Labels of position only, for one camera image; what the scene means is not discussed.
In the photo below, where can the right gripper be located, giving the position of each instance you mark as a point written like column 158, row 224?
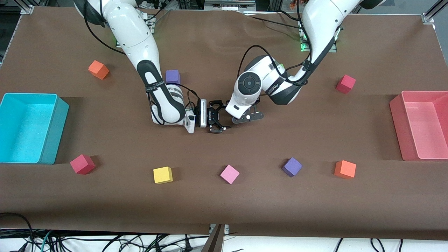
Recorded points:
column 212, row 115

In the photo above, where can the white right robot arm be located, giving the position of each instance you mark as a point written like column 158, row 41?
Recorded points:
column 129, row 31

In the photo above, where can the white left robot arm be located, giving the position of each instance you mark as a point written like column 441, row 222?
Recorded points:
column 322, row 21

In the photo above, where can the green foam cube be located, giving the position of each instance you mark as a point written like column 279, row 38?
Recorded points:
column 281, row 65

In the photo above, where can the purple foam cube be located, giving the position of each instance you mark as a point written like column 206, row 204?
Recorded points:
column 174, row 75
column 292, row 167

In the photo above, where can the pink foam cube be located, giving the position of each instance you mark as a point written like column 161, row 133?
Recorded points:
column 229, row 174

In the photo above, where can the yellow foam cube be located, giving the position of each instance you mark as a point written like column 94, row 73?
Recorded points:
column 162, row 175

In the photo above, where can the brown paper table cover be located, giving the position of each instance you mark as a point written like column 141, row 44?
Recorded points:
column 224, row 203

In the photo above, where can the red foam cube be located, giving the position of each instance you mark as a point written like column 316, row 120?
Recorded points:
column 82, row 164
column 345, row 84

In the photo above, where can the grey electronics box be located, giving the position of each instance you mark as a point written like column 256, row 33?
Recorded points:
column 229, row 5

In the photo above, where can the orange foam cube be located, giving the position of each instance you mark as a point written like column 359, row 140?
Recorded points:
column 99, row 70
column 345, row 169

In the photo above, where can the orange background object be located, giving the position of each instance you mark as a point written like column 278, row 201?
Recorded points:
column 297, row 3

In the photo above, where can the dark slanted strut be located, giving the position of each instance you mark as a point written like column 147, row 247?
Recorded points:
column 214, row 243

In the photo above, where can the pink plastic bin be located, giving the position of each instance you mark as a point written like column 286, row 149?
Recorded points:
column 423, row 126

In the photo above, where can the cyan plastic bin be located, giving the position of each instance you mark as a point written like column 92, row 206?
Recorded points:
column 28, row 133

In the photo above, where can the small metal bracket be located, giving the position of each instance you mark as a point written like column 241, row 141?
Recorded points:
column 226, row 228

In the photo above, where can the aluminium frame profile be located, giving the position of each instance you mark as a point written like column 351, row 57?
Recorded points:
column 28, row 7
column 434, row 12

